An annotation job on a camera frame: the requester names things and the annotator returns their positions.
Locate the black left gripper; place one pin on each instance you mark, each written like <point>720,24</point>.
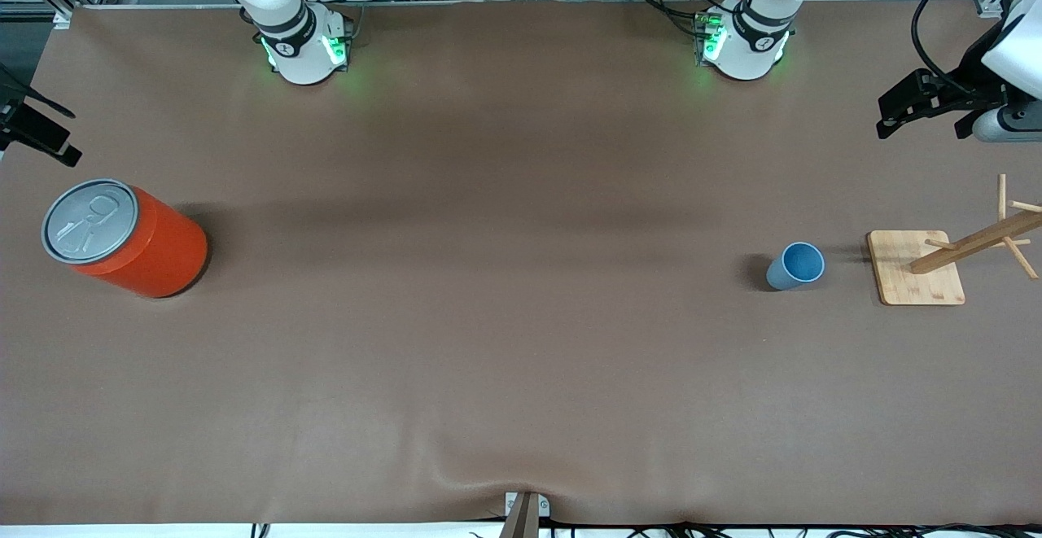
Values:
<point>965,89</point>

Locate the light blue plastic cup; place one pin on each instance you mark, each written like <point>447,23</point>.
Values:
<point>794,268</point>

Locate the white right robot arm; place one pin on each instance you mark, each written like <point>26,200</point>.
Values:
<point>301,50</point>

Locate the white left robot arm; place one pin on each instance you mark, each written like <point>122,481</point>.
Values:
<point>757,33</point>

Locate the orange can with silver lid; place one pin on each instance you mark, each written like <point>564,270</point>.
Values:
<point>138,249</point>

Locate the wooden mug rack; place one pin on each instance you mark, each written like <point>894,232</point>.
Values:
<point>912,277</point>

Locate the brown table cloth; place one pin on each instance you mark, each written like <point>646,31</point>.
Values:
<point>521,318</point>

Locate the metal table clamp bracket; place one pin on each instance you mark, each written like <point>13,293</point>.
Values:
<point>525,513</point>

